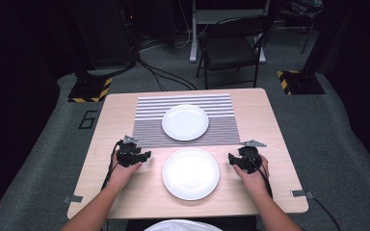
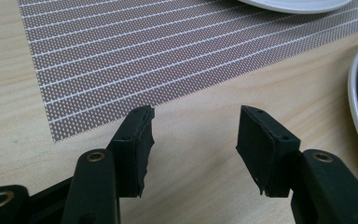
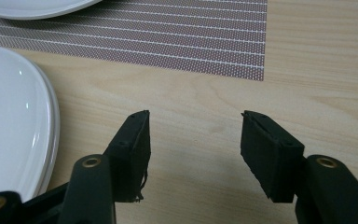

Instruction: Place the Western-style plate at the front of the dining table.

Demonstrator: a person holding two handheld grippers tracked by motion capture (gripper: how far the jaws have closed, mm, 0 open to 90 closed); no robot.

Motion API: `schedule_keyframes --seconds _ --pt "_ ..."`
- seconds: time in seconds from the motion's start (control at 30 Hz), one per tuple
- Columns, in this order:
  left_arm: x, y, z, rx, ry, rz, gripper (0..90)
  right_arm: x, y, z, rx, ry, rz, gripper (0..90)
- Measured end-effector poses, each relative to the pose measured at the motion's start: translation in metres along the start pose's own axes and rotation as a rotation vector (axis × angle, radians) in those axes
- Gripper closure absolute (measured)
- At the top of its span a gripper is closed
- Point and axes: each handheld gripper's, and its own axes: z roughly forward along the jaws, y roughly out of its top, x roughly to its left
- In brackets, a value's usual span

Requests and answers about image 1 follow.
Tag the black folding chair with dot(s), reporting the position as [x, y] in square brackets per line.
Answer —
[228, 48]

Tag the black stand base hazard tape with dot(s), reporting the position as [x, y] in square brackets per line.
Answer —
[88, 91]
[302, 84]

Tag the white round plate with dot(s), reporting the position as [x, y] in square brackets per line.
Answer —
[190, 173]
[185, 122]

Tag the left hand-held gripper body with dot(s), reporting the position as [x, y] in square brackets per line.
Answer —
[127, 155]

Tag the grey tape piece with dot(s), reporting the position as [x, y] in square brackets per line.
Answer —
[73, 199]
[300, 193]

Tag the white metal desk frame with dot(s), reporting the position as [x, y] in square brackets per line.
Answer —
[193, 38]

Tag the person's left hand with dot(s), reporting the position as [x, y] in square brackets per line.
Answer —
[122, 176]

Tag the person's right hand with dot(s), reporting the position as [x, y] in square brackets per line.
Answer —
[256, 183]

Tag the white plate at bottom edge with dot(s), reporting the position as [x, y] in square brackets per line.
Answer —
[183, 226]

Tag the dark background chair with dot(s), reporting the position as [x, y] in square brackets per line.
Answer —
[302, 12]

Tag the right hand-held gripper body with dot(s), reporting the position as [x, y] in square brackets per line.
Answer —
[250, 160]

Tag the black equipment cabinet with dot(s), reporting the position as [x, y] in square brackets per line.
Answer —
[106, 32]

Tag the grey striped placemat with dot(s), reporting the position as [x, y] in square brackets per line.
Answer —
[147, 130]

